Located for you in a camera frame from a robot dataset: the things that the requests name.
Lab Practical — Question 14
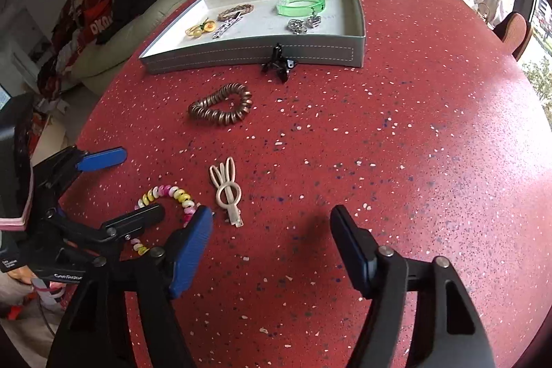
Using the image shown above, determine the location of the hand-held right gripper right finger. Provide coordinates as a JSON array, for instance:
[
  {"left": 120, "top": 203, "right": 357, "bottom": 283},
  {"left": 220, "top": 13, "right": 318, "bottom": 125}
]
[{"left": 329, "top": 205, "right": 496, "bottom": 368}]

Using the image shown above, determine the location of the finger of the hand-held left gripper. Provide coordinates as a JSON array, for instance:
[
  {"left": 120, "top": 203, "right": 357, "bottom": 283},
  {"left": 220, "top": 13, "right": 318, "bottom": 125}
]
[
  {"left": 45, "top": 203, "right": 167, "bottom": 243},
  {"left": 32, "top": 146, "right": 128, "bottom": 214}
]

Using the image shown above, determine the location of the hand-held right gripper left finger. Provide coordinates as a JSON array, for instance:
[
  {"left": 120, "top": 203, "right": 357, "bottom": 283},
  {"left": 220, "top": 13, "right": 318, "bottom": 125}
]
[{"left": 45, "top": 205, "right": 215, "bottom": 368}]

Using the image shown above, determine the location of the colourful spiral hair tie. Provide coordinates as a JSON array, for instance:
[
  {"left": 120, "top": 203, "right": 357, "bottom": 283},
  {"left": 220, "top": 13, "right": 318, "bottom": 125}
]
[{"left": 130, "top": 185, "right": 201, "bottom": 257}]

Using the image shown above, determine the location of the beige rabbit hair clip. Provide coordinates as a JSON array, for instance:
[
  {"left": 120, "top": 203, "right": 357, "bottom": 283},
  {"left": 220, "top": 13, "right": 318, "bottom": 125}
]
[{"left": 209, "top": 157, "right": 246, "bottom": 228}]

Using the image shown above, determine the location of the yellow flower hair tie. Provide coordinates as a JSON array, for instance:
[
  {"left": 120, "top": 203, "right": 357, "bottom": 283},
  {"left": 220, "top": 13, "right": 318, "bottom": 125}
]
[{"left": 185, "top": 18, "right": 216, "bottom": 39}]

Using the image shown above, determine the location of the silver rhinestone hair clip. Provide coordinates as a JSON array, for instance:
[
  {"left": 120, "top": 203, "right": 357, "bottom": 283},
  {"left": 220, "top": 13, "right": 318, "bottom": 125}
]
[{"left": 212, "top": 13, "right": 243, "bottom": 40}]

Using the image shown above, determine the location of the brown braided hair band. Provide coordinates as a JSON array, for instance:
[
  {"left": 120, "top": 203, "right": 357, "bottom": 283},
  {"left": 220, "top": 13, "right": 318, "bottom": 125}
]
[{"left": 217, "top": 3, "right": 255, "bottom": 22}]

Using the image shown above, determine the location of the grey rectangular tray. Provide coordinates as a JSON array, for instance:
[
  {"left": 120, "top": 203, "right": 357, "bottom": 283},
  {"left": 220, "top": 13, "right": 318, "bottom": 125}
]
[{"left": 139, "top": 0, "right": 367, "bottom": 74}]

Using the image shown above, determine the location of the pale green sofa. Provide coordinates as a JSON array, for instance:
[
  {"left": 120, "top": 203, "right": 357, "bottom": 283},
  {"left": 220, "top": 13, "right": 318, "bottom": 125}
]
[{"left": 71, "top": 0, "right": 197, "bottom": 95}]

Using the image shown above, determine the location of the pile of red clothes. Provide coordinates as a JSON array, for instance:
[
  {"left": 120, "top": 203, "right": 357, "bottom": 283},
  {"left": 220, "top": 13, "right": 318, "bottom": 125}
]
[{"left": 37, "top": 0, "right": 115, "bottom": 93}]

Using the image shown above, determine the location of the black claw hair clip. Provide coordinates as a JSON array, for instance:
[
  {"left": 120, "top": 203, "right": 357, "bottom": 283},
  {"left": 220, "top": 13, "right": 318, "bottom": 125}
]
[{"left": 261, "top": 43, "right": 298, "bottom": 84}]

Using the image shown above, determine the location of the brown spiral hair tie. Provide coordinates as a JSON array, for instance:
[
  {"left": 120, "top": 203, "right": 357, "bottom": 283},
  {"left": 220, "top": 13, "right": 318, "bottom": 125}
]
[{"left": 188, "top": 82, "right": 253, "bottom": 126}]

